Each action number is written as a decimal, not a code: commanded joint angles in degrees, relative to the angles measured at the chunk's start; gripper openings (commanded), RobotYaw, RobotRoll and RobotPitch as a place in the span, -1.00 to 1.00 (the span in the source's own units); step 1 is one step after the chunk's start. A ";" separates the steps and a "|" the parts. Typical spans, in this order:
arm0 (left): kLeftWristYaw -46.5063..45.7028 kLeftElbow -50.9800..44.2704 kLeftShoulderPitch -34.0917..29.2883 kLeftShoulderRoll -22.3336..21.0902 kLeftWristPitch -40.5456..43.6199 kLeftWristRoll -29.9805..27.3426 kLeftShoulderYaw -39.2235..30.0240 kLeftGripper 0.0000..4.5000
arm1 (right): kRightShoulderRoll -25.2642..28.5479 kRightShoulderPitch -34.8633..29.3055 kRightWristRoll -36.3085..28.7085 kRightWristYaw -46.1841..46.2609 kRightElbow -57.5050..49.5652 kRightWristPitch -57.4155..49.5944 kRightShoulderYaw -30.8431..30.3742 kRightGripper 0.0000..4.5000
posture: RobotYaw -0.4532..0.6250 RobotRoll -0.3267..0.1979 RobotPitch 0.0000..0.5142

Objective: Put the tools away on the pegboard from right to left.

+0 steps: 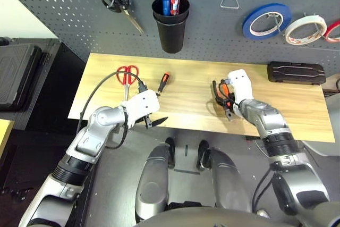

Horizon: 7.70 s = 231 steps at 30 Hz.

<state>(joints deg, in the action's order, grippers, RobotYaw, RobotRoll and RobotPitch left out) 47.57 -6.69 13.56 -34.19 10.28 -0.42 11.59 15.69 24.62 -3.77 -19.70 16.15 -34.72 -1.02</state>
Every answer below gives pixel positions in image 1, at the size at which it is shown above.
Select long black right arm cable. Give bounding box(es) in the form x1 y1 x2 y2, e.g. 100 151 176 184
251 168 277 212

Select grey robot leg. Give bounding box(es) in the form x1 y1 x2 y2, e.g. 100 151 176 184
198 139 252 213
134 137 176 222

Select yellow wooden side table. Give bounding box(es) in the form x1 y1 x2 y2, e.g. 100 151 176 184
0 119 14 158

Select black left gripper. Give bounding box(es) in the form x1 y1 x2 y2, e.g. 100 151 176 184
144 114 169 130

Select black cabinet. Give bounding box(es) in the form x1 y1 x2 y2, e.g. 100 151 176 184
0 38 88 201

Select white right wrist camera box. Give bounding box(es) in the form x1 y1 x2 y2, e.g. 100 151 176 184
227 69 253 107

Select long black left wrist cable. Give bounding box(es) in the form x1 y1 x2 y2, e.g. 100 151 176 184
79 71 148 128

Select black-handled scissors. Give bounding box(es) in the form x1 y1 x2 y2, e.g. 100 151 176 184
100 0 146 35

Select long black floor tape strip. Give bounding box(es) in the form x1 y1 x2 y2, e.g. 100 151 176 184
173 168 200 175

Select short black left wrist cable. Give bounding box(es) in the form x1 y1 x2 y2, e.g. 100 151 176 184
106 122 129 150

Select grey left robot leg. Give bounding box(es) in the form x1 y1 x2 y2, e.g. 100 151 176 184
134 137 176 222

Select small black tool case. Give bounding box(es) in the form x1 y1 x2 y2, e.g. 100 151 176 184
267 61 327 86

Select black orange handled screwdriver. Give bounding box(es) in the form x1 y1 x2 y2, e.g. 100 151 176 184
156 72 171 97

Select brown cardboard box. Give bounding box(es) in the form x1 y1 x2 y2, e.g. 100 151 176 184
322 74 340 96

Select grey robot torso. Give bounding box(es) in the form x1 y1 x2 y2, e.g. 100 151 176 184
132 207 314 227

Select white tape roll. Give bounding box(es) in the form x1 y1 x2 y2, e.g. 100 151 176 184
284 14 328 46

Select black plastic cup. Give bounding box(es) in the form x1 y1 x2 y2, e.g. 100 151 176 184
151 0 191 54

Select blue tape roll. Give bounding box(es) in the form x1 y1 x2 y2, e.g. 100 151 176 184
242 3 292 40

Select red-handled scissors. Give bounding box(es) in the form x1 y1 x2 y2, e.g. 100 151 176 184
116 64 140 103

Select silver single peg hook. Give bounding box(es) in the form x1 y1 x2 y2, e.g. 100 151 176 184
267 11 284 32

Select orange black pliers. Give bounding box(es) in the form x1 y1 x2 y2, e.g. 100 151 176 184
211 79 236 121

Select red tape roll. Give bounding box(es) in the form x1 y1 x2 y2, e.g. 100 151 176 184
324 18 340 44

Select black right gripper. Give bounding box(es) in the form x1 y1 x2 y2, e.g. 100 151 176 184
215 97 236 118

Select large black hard case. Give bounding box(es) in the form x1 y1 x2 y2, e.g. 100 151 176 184
0 38 50 112

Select grey right robot leg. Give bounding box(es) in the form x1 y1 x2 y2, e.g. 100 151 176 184
198 139 252 213

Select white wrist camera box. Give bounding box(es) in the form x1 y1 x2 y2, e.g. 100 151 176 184
227 69 253 107
121 89 161 128

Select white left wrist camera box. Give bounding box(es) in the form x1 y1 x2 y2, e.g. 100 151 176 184
121 89 161 128

